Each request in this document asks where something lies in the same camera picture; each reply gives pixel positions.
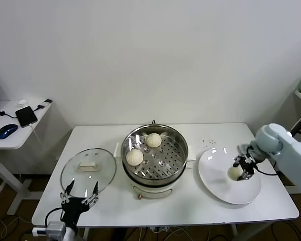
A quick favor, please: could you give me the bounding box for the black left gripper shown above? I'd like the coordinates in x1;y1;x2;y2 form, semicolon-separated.
59;178;100;228

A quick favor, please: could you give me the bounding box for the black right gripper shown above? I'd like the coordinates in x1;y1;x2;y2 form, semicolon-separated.
232;154;257;182

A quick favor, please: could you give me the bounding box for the white pleated baozi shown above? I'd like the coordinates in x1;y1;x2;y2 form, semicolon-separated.
227;167;242;182
126;150;144;166
145;132;162;148

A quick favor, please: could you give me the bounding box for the round glass pot lid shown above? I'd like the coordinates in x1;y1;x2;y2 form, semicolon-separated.
60;147;117;199

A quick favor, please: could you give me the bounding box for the perforated steel steamer basket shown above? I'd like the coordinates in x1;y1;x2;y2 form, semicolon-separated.
114;124;197;185

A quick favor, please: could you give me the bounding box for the large white plate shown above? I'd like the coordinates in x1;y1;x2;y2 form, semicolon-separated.
197;147;262;205

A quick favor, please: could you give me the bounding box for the white side table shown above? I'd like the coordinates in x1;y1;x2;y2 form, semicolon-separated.
0;100;56;215

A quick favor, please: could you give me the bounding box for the white power strip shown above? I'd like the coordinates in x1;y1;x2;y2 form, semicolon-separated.
147;226;172;233

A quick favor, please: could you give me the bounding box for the black smartphone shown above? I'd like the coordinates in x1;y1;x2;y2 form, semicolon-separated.
15;106;38;128

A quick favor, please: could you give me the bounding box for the blue computer mouse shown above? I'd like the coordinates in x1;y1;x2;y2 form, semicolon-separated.
0;124;19;139

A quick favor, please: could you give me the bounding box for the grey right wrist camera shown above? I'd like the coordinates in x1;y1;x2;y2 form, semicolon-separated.
237;143;251;156

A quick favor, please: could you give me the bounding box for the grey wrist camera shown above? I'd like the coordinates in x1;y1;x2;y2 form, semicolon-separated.
32;221;66;238
237;143;251;156

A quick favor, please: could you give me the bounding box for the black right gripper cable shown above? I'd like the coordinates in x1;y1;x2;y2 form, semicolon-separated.
254;167;278;176

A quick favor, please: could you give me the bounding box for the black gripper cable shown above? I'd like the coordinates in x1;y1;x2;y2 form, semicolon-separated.
254;167;278;176
44;207;64;226

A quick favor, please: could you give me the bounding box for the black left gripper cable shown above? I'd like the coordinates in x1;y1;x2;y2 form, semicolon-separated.
44;207;64;226

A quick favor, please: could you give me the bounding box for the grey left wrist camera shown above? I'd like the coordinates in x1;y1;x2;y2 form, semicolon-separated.
32;221;66;238

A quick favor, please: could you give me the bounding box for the black power adapter cable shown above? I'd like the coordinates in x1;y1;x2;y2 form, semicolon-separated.
289;120;301;146

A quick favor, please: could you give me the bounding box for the white charging cable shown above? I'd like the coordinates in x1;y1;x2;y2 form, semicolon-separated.
29;123;45;146

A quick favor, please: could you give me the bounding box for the white floor cable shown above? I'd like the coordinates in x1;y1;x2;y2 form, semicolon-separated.
0;216;23;240

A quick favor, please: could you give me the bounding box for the black usb adapter cable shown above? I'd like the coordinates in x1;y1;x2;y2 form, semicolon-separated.
0;99;53;119

